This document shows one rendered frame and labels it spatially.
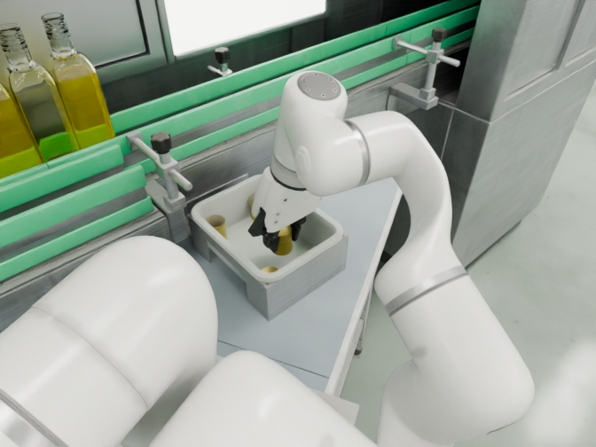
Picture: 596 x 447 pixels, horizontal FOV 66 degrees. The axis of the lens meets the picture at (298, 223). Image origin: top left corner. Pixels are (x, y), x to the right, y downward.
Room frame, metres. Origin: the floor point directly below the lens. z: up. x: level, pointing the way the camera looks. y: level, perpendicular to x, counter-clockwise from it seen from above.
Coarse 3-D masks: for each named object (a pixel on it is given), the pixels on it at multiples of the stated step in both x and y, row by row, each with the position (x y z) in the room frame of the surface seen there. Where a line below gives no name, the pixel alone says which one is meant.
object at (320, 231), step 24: (240, 192) 0.66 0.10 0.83; (192, 216) 0.58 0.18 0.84; (240, 216) 0.65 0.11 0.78; (312, 216) 0.60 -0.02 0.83; (216, 240) 0.53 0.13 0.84; (240, 240) 0.60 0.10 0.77; (312, 240) 0.59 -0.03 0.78; (336, 240) 0.52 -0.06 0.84; (240, 264) 0.48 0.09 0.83; (264, 264) 0.54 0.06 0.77; (288, 264) 0.47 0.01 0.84
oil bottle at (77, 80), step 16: (48, 64) 0.62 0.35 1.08; (64, 64) 0.61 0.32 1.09; (80, 64) 0.62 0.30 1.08; (64, 80) 0.60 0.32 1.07; (80, 80) 0.62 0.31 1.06; (96, 80) 0.63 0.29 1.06; (64, 96) 0.60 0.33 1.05; (80, 96) 0.61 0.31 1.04; (96, 96) 0.63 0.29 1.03; (80, 112) 0.61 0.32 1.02; (96, 112) 0.62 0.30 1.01; (80, 128) 0.60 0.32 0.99; (96, 128) 0.62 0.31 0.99; (112, 128) 0.63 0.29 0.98; (80, 144) 0.60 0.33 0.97
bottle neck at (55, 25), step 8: (48, 16) 0.64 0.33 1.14; (56, 16) 0.65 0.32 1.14; (64, 16) 0.64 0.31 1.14; (48, 24) 0.62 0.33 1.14; (56, 24) 0.63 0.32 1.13; (64, 24) 0.63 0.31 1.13; (48, 32) 0.63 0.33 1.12; (56, 32) 0.63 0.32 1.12; (64, 32) 0.63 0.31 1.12; (56, 40) 0.62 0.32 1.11; (64, 40) 0.63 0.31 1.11; (56, 48) 0.62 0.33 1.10; (64, 48) 0.63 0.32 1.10; (72, 48) 0.64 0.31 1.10
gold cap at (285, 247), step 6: (288, 228) 0.54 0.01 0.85; (282, 234) 0.53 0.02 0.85; (288, 234) 0.53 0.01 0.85; (282, 240) 0.52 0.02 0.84; (288, 240) 0.53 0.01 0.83; (282, 246) 0.52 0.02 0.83; (288, 246) 0.53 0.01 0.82; (276, 252) 0.53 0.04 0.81; (282, 252) 0.52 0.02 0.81; (288, 252) 0.53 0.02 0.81
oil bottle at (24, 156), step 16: (0, 96) 0.55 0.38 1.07; (0, 112) 0.54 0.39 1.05; (16, 112) 0.56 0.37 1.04; (0, 128) 0.54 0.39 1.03; (16, 128) 0.55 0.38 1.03; (0, 144) 0.53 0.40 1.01; (16, 144) 0.54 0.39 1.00; (0, 160) 0.53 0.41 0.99; (16, 160) 0.54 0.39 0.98; (32, 160) 0.55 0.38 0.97; (0, 176) 0.52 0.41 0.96
